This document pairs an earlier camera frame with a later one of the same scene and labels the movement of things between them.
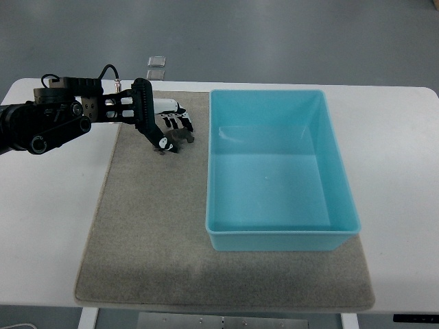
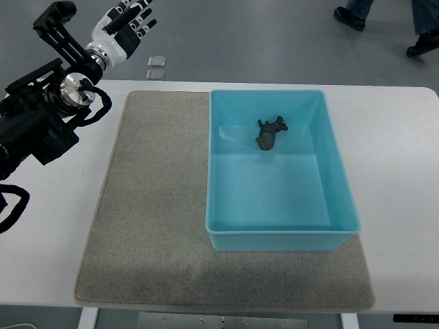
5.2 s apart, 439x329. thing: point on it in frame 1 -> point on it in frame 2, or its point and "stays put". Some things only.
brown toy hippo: (178, 137) -> (266, 138)
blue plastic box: (276, 181) stays put
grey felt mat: (148, 245) stays put
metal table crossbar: (178, 320) stays put
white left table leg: (88, 318) stays put
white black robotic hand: (169, 115) -> (114, 37)
